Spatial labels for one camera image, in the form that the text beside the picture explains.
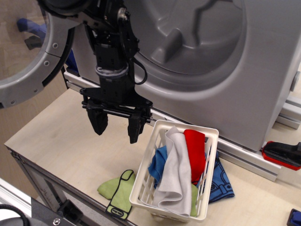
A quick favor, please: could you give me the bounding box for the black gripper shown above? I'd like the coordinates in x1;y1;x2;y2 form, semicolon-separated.
80;76;153;144

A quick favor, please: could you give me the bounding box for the white plastic laundry basket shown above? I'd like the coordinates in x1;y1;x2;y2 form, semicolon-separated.
129;120;219;222

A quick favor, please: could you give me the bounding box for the red cloth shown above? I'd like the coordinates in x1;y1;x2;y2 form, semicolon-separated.
184;129;206;185

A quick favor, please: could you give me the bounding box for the grey cloth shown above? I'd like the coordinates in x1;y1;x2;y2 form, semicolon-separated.
152;126;192;217

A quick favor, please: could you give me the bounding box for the small green cloth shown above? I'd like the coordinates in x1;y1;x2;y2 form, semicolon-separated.
190;184;198;217

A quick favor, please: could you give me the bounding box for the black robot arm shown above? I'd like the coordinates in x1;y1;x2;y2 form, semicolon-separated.
39;0;152;144

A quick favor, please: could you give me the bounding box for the grey round machine door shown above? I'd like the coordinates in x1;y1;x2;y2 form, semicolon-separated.
0;0;75;109

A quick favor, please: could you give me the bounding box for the grey toy washing machine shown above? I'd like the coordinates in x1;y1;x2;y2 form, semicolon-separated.
71;0;301;152

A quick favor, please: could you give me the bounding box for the plain blue cloth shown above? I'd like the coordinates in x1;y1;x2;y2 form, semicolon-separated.
148;146;167;188

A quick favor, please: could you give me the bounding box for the green cloth with outline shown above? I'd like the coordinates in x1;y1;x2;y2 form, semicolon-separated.
97;169;135;221

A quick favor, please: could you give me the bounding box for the blue patterned cloth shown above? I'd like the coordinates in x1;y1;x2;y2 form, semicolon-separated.
209;152;235;203

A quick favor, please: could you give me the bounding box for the blue clamp behind door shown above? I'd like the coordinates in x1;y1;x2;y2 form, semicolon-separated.
16;18;78;73

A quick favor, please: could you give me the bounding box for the red and black clamp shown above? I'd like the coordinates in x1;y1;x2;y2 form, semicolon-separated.
261;141;301;171

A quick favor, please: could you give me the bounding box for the blue black object corner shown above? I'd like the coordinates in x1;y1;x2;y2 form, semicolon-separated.
286;209;301;226

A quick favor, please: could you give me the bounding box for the black bracket with bolt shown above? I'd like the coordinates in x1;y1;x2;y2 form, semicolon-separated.
29;198;83;226

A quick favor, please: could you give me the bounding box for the aluminium extrusion rail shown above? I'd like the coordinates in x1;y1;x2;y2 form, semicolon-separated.
63;72;281;182

